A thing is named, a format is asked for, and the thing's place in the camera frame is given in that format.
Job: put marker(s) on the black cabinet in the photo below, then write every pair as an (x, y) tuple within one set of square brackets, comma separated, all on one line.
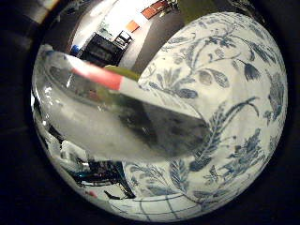
[(101, 50)]

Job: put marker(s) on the white blue floral tablecloth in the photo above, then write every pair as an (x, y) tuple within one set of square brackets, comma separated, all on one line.
[(225, 125)]

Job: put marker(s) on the white black checked cloth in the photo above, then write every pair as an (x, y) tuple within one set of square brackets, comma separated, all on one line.
[(168, 207)]

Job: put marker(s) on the black frame chair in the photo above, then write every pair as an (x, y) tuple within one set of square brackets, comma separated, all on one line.
[(122, 38)]

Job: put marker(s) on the blue container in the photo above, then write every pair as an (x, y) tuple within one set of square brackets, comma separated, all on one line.
[(75, 50)]

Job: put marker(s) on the black rack with cyan lights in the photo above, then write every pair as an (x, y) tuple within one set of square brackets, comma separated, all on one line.
[(103, 178)]

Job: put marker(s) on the orange wall poster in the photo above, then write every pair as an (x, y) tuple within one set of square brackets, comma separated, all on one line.
[(132, 26)]

